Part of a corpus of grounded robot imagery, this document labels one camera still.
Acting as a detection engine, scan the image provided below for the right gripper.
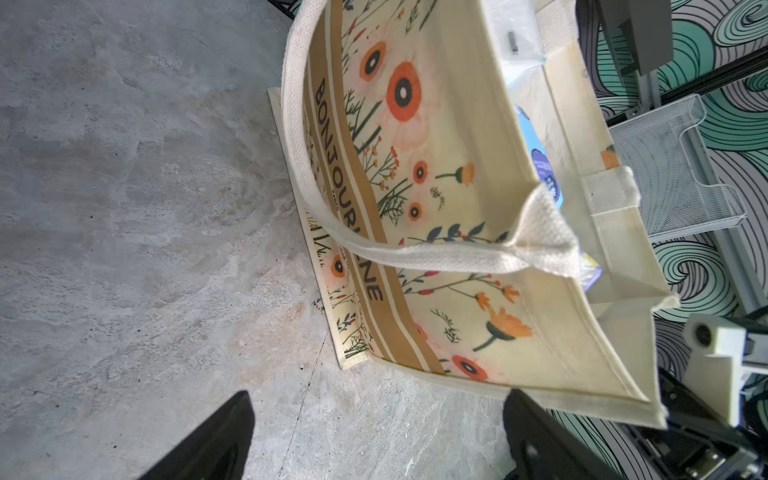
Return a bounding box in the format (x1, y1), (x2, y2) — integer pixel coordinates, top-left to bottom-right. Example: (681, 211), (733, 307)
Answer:
(623, 370), (767, 480)

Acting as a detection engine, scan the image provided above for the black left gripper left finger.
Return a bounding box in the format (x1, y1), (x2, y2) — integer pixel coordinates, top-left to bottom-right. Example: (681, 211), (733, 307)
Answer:
(140, 390), (255, 480)

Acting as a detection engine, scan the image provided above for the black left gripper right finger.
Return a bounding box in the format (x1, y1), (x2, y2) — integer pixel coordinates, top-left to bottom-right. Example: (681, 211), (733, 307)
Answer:
(502, 389), (619, 480)

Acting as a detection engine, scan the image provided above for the light blue tissue pack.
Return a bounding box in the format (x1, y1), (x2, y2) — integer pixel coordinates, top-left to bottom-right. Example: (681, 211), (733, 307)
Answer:
(515, 106), (564, 208)

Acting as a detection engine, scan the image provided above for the floral canvas tote bag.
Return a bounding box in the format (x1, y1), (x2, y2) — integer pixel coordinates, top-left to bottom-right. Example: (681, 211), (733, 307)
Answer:
(270, 1), (678, 428)

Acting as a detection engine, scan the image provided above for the purple tissue pack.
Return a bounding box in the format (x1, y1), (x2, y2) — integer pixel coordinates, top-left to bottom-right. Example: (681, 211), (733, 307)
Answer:
(579, 252), (603, 292)

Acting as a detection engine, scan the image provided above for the clear plastic wall bin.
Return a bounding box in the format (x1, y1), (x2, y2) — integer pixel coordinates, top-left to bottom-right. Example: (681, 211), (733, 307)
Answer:
(609, 94), (747, 243)

